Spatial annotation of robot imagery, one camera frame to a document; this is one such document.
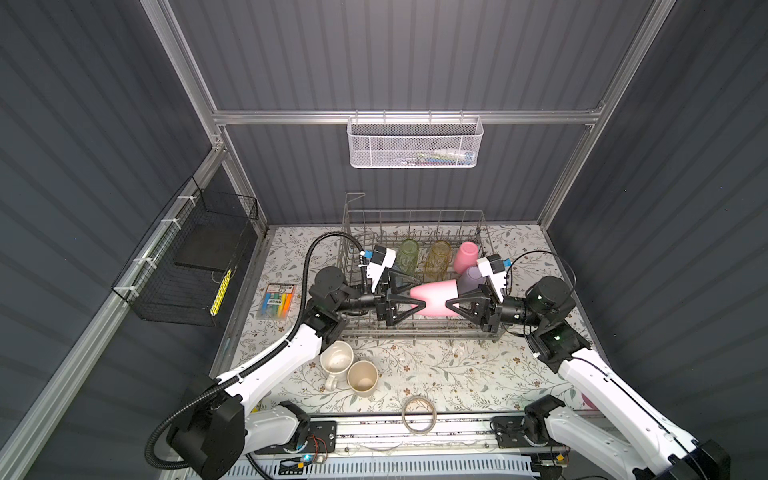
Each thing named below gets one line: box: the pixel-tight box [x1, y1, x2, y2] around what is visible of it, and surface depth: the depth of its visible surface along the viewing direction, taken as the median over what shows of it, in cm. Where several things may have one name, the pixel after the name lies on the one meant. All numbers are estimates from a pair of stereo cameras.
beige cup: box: [347, 360, 379, 398], surface depth 83 cm
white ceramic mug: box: [320, 340, 354, 392], surface depth 80 cm
